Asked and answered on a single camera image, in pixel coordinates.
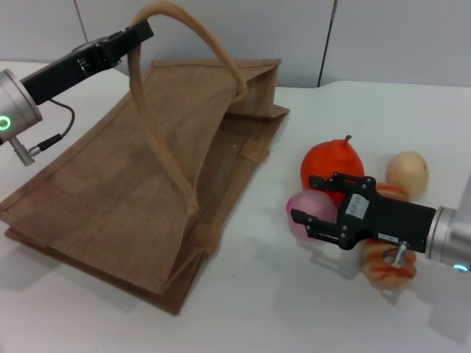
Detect brown jute handbag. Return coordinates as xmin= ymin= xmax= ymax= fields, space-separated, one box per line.
xmin=0 ymin=0 xmax=291 ymax=316

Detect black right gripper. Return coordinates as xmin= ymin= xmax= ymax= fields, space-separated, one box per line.
xmin=290 ymin=172 xmax=437 ymax=254

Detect grey vertical wall strip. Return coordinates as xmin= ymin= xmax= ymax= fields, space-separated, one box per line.
xmin=73 ymin=0 xmax=91 ymax=44

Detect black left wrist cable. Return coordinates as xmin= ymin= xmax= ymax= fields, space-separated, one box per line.
xmin=9 ymin=99 xmax=77 ymax=167

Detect silver right wrist connector plug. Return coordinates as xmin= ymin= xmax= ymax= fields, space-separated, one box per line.
xmin=382 ymin=240 xmax=411 ymax=266

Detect orange citrus fruit with stem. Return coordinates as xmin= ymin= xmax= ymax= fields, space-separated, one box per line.
xmin=300 ymin=134 xmax=365 ymax=202

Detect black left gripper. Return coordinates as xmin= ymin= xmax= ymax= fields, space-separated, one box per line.
xmin=20 ymin=20 xmax=155 ymax=106

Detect pale beige round fruit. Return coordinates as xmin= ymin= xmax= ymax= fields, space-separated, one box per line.
xmin=385 ymin=150 xmax=431 ymax=202

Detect orange striped bread loaf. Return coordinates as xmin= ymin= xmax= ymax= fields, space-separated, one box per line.
xmin=358 ymin=182 xmax=418 ymax=291

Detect dark vertical wall strip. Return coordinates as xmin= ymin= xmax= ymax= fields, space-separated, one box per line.
xmin=316 ymin=0 xmax=339 ymax=88

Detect pink peach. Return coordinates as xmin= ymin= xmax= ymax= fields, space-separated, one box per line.
xmin=285 ymin=190 xmax=338 ymax=243

